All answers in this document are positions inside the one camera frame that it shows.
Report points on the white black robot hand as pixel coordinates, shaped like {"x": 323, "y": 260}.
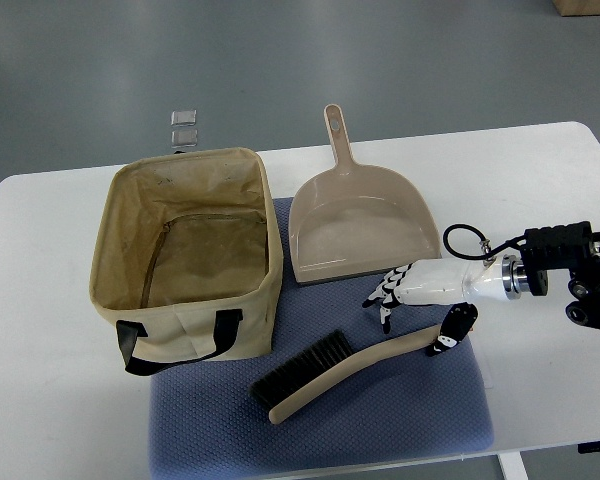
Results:
{"x": 450, "y": 282}

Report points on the beige hand brush black bristles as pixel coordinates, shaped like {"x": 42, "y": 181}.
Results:
{"x": 288, "y": 388}

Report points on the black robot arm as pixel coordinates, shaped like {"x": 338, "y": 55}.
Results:
{"x": 521, "y": 264}

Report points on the beige plastic dustpan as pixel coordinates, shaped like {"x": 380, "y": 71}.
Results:
{"x": 356, "y": 219}

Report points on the white table leg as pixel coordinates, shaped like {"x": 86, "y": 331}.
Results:
{"x": 512, "y": 466}

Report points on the black table control panel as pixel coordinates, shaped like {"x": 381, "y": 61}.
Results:
{"x": 589, "y": 447}

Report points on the blue textured mat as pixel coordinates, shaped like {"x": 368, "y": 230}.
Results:
{"x": 205, "y": 425}

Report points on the upper clear floor tile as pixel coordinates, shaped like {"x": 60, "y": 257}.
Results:
{"x": 183, "y": 117}

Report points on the beige fabric bag black handles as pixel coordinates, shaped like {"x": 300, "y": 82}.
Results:
{"x": 188, "y": 262}

